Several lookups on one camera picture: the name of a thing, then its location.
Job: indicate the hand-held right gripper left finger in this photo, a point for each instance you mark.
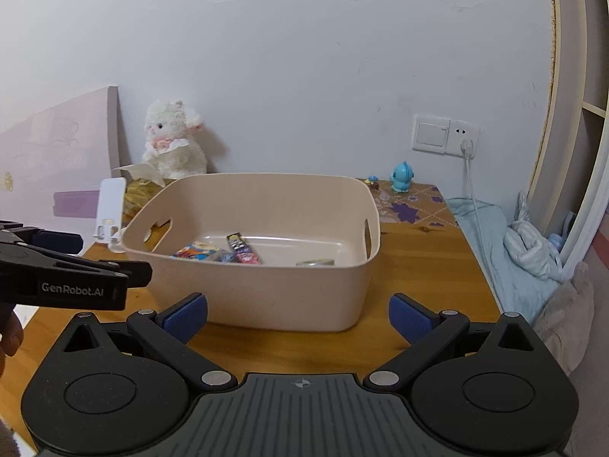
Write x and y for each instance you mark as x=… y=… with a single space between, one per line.
x=186 y=316

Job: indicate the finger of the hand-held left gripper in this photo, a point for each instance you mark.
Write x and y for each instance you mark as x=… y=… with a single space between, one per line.
x=138 y=273
x=59 y=242

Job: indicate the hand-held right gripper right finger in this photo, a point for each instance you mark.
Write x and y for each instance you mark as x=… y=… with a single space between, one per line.
x=410 y=318

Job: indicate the colourful cartoon tissue pack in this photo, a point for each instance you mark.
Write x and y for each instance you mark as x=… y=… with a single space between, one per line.
x=197 y=251

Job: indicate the small purple cartoon box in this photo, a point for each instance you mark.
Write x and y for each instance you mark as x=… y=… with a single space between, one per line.
x=245 y=250

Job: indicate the beige plastic storage bin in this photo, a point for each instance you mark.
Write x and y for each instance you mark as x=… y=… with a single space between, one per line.
x=285 y=295

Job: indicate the person's left hand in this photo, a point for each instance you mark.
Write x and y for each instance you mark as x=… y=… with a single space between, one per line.
x=10 y=338

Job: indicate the white phone stand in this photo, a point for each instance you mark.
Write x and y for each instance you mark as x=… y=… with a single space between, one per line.
x=112 y=204

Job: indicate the white and purple flat board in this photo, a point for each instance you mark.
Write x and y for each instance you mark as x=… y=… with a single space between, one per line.
x=62 y=162

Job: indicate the gold tissue box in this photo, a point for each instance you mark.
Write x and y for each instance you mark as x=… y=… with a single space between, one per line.
x=140 y=190

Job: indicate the light blue blanket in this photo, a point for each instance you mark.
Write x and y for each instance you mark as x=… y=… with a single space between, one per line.
x=485 y=243

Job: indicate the purple floral mat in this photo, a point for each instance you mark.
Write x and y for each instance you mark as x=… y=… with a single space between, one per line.
x=414 y=207

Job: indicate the white plush sheep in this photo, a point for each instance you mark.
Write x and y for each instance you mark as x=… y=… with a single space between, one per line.
x=173 y=143

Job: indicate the blue toy figure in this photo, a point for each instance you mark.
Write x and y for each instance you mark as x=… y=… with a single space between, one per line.
x=403 y=178

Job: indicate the pale blue bundled cloth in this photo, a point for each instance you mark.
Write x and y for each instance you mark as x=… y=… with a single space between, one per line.
x=530 y=243

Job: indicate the small mushroom figure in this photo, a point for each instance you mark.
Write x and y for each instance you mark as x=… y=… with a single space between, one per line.
x=373 y=181

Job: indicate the grey fleece cloth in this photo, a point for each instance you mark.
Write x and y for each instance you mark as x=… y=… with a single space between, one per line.
x=566 y=314

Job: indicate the white wall switch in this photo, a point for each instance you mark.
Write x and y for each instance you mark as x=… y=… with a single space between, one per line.
x=430 y=133

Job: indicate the white wall socket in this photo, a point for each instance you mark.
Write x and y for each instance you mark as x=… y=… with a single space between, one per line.
x=464 y=133

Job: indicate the white curved shelf frame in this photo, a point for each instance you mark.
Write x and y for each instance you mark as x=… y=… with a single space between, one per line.
x=575 y=104

